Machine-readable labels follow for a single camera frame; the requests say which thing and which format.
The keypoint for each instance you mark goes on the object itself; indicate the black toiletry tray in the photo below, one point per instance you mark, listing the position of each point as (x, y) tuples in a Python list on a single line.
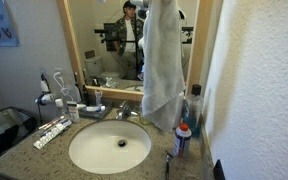
[(97, 115)]

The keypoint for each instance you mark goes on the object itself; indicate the black pump bottle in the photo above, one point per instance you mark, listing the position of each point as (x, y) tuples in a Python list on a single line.
[(85, 96)]

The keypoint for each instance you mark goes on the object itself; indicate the dark razor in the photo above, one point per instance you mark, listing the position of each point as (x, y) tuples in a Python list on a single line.
[(167, 166)]

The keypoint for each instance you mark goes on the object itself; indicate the shaving can red cap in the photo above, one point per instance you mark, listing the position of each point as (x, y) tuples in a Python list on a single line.
[(182, 141)]

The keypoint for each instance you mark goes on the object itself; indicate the blue mouthwash bottle black cap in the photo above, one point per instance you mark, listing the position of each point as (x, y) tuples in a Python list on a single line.
[(194, 113)]

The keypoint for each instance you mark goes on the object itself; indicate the white toothpaste tube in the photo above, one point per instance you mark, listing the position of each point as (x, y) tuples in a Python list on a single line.
[(94, 108)]

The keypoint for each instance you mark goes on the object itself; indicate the white oval sink basin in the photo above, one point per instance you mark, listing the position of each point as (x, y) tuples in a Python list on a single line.
[(110, 146)]

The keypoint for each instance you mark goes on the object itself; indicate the white hair dryer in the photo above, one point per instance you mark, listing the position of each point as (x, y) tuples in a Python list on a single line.
[(45, 98)]

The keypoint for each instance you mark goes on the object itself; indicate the white towel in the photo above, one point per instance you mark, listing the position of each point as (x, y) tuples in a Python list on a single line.
[(162, 66)]

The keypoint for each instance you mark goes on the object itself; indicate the wood framed mirror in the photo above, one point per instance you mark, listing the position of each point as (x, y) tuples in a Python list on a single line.
[(94, 40)]

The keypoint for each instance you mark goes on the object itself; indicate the black mesh trash bin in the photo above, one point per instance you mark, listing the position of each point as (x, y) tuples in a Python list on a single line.
[(4, 140)]

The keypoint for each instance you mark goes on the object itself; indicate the blue wall poster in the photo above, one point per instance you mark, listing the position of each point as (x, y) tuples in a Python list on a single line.
[(0, 21)]

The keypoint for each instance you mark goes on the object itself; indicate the chrome faucet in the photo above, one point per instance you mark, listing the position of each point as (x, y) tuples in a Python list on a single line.
[(124, 111)]

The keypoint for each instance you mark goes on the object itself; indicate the long silver blister pack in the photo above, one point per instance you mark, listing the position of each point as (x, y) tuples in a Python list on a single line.
[(47, 138)]

